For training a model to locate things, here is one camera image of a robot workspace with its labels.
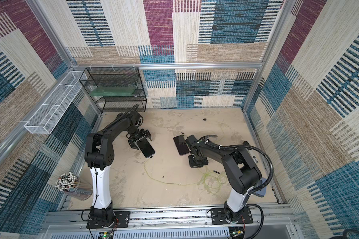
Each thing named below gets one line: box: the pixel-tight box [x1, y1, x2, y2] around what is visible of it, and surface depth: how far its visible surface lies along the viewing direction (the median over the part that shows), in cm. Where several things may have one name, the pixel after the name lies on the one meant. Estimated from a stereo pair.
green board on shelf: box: [88, 86, 137, 97], surface depth 109 cm
